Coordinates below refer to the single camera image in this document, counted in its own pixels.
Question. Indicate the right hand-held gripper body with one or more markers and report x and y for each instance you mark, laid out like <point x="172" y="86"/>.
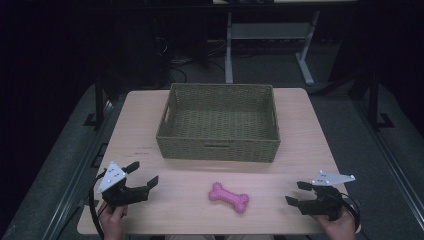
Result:
<point x="325" y="196"/>

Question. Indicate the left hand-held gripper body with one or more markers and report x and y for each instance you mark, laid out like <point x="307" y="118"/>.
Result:
<point x="115" y="186"/>

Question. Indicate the pink bone-shaped dog toy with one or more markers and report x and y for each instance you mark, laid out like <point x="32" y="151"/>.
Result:
<point x="228" y="197"/>

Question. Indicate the green woven basket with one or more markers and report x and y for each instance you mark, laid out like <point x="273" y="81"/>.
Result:
<point x="218" y="123"/>

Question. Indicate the person's right hand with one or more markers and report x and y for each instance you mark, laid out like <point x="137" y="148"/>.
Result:
<point x="336" y="227"/>

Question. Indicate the person's left hand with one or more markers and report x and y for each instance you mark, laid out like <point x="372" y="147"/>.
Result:
<point x="112" y="221"/>

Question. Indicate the black metal stand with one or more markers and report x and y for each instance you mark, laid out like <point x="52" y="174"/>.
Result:
<point x="375" y="103"/>
<point x="98" y="100"/>

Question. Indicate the grey metal table frame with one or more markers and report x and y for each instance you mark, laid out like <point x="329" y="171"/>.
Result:
<point x="270" y="43"/>

